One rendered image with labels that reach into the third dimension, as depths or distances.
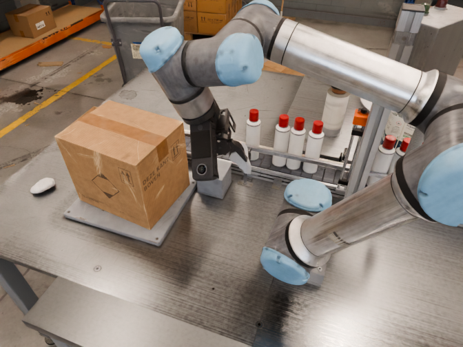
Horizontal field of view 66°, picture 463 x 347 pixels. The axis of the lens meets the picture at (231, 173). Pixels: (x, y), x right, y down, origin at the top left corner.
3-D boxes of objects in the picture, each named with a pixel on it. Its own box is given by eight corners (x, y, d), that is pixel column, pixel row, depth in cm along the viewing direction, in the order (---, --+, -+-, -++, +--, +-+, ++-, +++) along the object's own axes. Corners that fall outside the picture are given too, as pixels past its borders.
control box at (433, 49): (448, 89, 92) (482, 12, 79) (408, 109, 84) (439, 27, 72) (413, 75, 98) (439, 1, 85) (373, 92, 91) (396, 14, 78)
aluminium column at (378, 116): (353, 215, 120) (424, 4, 75) (351, 225, 117) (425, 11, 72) (339, 212, 121) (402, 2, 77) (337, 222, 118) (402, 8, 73)
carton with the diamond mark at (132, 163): (190, 184, 128) (183, 121, 110) (150, 230, 112) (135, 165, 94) (125, 160, 138) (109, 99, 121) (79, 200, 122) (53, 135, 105)
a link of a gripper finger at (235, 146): (253, 154, 76) (227, 131, 71) (252, 160, 75) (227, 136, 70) (235, 162, 79) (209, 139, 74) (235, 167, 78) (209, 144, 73)
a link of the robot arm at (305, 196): (329, 212, 98) (339, 178, 89) (317, 250, 90) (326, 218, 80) (288, 200, 102) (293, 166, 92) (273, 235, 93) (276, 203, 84)
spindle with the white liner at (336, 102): (342, 127, 150) (358, 60, 131) (339, 139, 144) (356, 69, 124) (320, 123, 153) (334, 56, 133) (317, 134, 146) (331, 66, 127)
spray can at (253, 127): (260, 154, 137) (263, 108, 123) (256, 162, 133) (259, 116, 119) (247, 151, 138) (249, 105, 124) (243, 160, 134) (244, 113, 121)
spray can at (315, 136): (317, 166, 131) (327, 120, 117) (315, 175, 127) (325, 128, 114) (304, 164, 132) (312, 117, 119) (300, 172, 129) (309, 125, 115)
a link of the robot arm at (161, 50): (168, 51, 52) (126, 56, 57) (199, 104, 61) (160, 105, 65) (189, 18, 56) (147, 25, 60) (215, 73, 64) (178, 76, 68)
